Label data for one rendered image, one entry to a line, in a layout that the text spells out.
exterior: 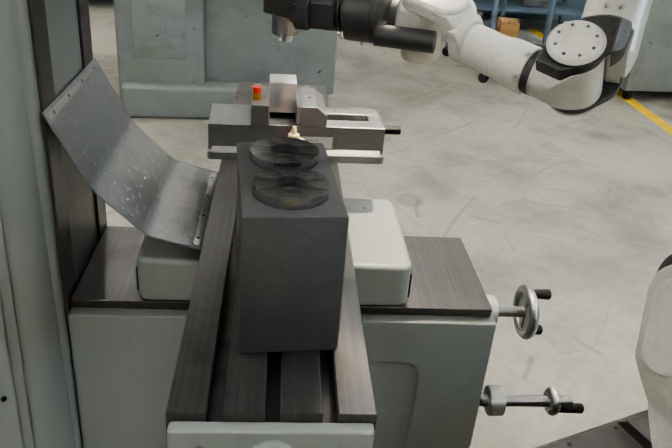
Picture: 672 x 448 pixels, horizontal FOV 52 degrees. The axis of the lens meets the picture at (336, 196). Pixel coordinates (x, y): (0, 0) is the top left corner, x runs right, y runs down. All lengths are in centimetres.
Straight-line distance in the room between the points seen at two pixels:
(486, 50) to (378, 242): 45
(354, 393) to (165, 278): 55
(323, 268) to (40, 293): 62
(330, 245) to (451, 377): 69
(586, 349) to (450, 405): 122
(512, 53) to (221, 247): 51
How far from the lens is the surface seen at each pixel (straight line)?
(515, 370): 244
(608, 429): 141
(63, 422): 146
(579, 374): 250
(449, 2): 110
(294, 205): 77
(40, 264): 126
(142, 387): 142
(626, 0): 109
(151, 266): 126
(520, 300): 157
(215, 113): 141
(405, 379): 141
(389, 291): 128
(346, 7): 114
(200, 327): 90
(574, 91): 104
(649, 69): 563
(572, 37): 101
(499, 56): 105
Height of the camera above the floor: 148
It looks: 26 degrees down
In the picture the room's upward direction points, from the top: 5 degrees clockwise
